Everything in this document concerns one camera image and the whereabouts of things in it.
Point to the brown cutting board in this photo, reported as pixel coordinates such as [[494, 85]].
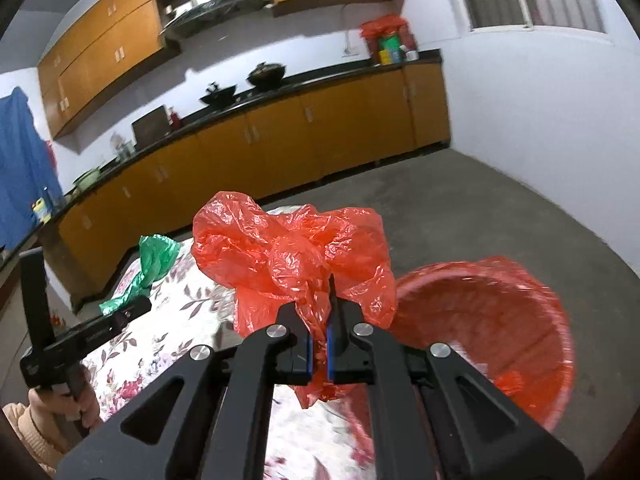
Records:
[[150, 125]]

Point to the person's left hand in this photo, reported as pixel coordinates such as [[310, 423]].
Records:
[[92, 405]]

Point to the green bowl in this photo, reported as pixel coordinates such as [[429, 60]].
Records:
[[87, 180]]

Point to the orange lower kitchen cabinets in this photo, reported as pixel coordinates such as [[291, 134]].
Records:
[[280, 140]]

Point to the red plastic bag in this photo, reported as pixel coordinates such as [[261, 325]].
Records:
[[280, 255]]

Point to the blue hanging cloth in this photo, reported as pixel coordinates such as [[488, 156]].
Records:
[[25, 170]]

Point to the green bottle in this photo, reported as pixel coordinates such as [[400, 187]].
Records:
[[390, 47]]

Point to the orange upper kitchen cabinets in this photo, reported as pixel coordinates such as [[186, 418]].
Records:
[[110, 45]]

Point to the red bottle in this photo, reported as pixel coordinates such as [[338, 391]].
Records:
[[175, 117]]

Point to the floral tablecloth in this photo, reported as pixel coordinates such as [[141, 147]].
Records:
[[175, 320]]

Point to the black kitchen countertop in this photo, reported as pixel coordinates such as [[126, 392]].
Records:
[[300, 80]]

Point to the orange kitchen cabinets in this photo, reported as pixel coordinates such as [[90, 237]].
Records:
[[280, 140], [110, 45]]

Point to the person's left forearm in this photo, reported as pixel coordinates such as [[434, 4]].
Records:
[[30, 435]]

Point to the white cup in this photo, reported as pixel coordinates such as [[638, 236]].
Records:
[[412, 54]]

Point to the green plastic bag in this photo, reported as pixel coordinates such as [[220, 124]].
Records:
[[155, 260]]

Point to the range hood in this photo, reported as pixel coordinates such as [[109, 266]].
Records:
[[215, 0]]

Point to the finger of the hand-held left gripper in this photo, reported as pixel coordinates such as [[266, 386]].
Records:
[[115, 322]]

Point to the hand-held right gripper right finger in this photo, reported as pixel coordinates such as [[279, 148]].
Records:
[[332, 356]]

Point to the metal kettle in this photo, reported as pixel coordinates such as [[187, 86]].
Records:
[[122, 146]]

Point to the red plastic bin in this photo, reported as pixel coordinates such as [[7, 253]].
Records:
[[480, 330]]

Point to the yellow blue packet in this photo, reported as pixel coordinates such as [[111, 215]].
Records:
[[42, 211]]

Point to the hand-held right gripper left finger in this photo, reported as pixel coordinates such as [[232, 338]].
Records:
[[309, 360]]

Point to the yellow container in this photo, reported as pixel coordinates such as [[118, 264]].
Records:
[[384, 57]]

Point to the red bag of bottles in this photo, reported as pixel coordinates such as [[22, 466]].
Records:
[[385, 25]]

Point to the black wok with lid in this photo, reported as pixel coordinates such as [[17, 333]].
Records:
[[267, 75]]

